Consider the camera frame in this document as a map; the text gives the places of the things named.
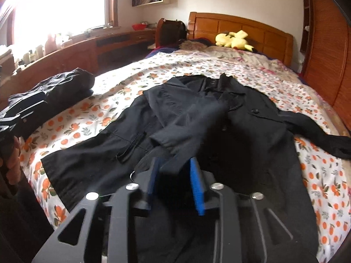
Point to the window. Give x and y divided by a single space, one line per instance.
60 5

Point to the pink floral blanket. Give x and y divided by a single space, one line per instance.
246 56

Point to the dark wooden corner shelf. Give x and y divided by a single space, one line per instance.
306 11

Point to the yellow plush toy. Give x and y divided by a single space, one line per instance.
231 40

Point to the folded black garment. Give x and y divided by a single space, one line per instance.
68 83

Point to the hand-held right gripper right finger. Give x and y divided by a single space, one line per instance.
198 190

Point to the black coat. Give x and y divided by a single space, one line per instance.
246 131

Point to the red bowl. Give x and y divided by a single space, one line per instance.
138 27

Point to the long wooden desk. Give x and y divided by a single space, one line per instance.
82 52

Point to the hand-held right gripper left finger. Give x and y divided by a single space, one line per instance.
152 182

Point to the wooden slatted wardrobe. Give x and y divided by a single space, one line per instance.
329 46

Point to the dark fur-trimmed garment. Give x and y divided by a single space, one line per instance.
192 44

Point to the orange print bed sheet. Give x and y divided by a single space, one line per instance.
115 87

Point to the person's left hand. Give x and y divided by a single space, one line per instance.
13 160

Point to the dark blue blanket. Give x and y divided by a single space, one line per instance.
160 50

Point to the wooden headboard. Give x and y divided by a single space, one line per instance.
268 33

